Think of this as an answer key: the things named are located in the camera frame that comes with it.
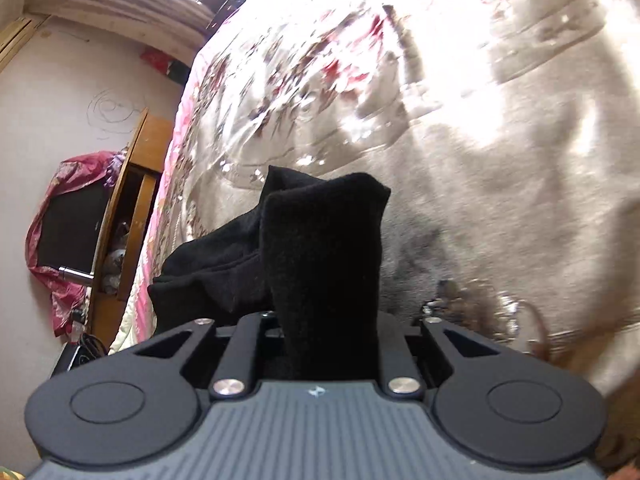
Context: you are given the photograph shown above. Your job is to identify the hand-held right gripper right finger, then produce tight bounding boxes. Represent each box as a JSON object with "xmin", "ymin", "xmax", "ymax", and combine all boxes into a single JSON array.
[{"xmin": 379, "ymin": 310, "xmax": 483, "ymax": 402}]

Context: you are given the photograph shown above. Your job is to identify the black device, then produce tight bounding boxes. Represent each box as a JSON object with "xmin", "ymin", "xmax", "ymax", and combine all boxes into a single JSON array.
[{"xmin": 52, "ymin": 332, "xmax": 108, "ymax": 378}]

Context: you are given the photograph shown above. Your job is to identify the metal tube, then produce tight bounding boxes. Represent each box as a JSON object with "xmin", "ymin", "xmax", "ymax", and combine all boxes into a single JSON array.
[{"xmin": 57, "ymin": 265, "xmax": 97, "ymax": 285}]

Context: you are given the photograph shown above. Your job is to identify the dark television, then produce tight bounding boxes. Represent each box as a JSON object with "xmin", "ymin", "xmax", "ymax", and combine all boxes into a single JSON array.
[{"xmin": 36, "ymin": 182, "xmax": 113, "ymax": 268}]

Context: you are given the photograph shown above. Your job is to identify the beige floral bedspread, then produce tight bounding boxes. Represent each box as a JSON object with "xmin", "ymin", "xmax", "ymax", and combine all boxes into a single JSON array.
[{"xmin": 187, "ymin": 0, "xmax": 640, "ymax": 401}]

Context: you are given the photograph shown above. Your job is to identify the red bag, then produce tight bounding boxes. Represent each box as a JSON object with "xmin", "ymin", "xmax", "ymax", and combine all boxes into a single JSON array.
[{"xmin": 139, "ymin": 46, "xmax": 192, "ymax": 83}]

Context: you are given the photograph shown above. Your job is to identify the black pants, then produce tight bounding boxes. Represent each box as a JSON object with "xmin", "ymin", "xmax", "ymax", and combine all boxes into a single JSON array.
[{"xmin": 147, "ymin": 165, "xmax": 393, "ymax": 382}]

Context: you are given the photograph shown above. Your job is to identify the wooden cabinet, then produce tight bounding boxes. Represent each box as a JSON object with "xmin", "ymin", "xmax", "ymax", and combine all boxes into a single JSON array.
[{"xmin": 89, "ymin": 109, "xmax": 173, "ymax": 343}]

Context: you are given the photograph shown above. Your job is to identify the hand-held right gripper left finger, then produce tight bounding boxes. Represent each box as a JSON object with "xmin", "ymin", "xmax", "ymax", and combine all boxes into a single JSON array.
[{"xmin": 134, "ymin": 311, "xmax": 273, "ymax": 402}]

